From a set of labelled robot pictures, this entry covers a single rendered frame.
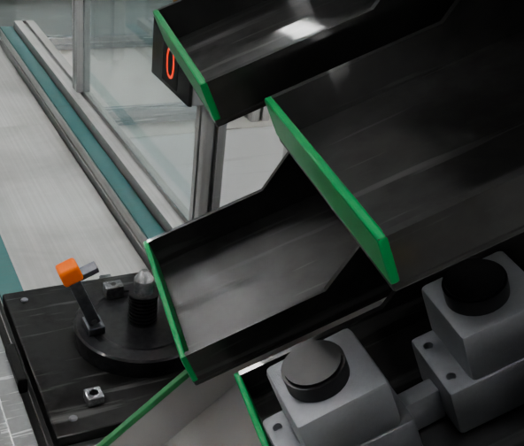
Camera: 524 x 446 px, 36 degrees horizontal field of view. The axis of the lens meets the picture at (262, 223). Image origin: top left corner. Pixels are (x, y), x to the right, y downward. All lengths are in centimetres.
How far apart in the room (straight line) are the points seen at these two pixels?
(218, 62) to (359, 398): 20
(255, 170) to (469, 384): 116
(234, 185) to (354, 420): 111
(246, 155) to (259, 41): 113
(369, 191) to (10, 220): 92
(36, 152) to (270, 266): 92
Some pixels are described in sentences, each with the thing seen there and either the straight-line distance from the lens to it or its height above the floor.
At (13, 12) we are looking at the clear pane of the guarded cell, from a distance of 210.
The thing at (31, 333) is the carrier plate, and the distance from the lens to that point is 89.
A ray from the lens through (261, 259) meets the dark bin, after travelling 54.
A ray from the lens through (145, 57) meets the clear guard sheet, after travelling 121.
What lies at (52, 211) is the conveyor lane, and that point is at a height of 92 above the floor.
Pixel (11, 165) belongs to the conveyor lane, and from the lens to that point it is 137.
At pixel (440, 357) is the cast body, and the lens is 41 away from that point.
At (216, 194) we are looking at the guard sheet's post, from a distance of 104.
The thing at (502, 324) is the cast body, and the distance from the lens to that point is 38.
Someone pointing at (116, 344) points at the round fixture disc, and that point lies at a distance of 83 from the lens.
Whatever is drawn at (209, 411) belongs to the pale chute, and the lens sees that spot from 66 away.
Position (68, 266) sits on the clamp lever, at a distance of 80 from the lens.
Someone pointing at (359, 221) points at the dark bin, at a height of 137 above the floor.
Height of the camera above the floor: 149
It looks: 28 degrees down
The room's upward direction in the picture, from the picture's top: 7 degrees clockwise
